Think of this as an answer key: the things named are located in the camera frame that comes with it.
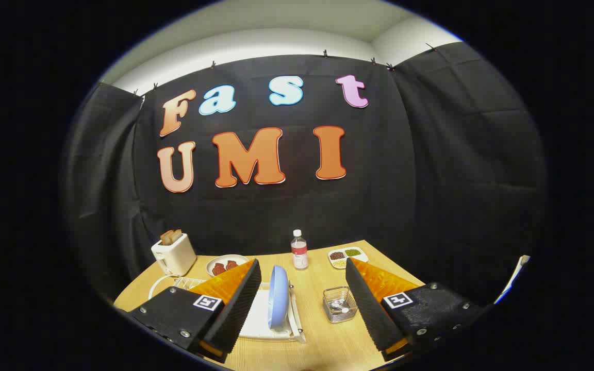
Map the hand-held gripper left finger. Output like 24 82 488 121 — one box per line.
127 259 262 364

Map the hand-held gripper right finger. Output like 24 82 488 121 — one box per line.
345 258 493 361

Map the white wire dish rack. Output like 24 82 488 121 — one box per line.
147 274 307 343

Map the metal wire basket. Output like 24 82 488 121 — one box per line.
323 286 358 324

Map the blue plate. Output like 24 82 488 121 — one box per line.
268 265 290 330

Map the white plate with meat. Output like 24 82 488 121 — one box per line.
206 255 250 278

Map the white divided dish with beans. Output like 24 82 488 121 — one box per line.
328 247 369 269

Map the white toaster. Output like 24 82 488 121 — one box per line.
151 233 197 277

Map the clear bottle with red label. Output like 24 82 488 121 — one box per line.
291 229 308 270

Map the black backdrop cloth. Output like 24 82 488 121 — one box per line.
62 41 548 305

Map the white flat panel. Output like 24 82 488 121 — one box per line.
494 255 531 305

